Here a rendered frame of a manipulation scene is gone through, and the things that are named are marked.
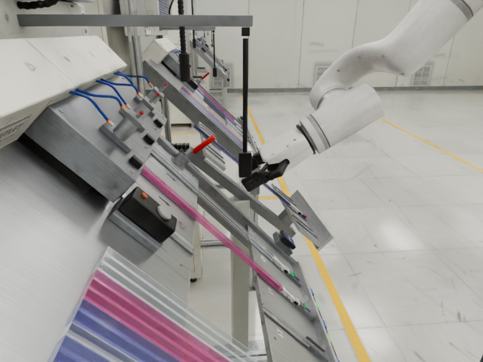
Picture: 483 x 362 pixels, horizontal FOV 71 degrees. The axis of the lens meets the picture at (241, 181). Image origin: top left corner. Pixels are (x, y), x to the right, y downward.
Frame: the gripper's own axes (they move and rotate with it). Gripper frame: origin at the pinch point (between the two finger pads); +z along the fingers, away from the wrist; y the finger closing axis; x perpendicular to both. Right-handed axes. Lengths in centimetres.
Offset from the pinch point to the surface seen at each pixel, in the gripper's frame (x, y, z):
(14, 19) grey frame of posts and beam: -43.7, 16.7, 11.7
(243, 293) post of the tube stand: 52, -29, 30
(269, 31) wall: 39, -749, -115
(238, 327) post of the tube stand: 65, -29, 40
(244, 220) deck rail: 13.8, -7.9, 8.1
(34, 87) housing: -33.9, 31.0, 8.9
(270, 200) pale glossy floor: 108, -188, 22
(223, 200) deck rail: 5.8, -7.9, 9.4
